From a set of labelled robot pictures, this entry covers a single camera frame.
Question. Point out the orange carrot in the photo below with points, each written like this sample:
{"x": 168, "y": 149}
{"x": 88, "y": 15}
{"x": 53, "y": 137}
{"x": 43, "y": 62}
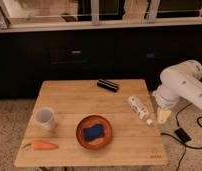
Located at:
{"x": 41, "y": 145}

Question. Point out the wooden table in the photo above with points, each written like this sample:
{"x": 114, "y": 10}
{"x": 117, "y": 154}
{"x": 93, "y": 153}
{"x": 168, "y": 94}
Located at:
{"x": 81, "y": 104}

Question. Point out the black rectangular case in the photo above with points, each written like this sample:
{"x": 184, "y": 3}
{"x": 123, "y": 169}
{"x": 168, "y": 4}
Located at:
{"x": 108, "y": 85}

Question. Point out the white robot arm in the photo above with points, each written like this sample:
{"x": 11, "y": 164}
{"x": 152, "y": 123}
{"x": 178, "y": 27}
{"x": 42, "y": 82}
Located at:
{"x": 178, "y": 81}

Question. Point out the clear plastic bottle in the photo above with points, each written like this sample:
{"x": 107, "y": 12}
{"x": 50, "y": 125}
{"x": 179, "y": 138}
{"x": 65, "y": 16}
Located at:
{"x": 142, "y": 111}

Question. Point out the dark cabinet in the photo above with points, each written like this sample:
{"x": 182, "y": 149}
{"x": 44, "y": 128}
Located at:
{"x": 29, "y": 58}

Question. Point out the brown round plate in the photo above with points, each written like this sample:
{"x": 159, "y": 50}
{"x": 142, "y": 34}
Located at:
{"x": 97, "y": 143}

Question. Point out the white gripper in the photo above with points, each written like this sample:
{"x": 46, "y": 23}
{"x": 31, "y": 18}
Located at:
{"x": 166, "y": 99}

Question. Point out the black power adapter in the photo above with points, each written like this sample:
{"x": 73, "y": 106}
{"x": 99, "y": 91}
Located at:
{"x": 182, "y": 135}

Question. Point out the blue sponge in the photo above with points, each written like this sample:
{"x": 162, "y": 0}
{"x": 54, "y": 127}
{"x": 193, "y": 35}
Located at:
{"x": 93, "y": 132}

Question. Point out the white ceramic cup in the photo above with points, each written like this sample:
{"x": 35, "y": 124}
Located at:
{"x": 45, "y": 117}

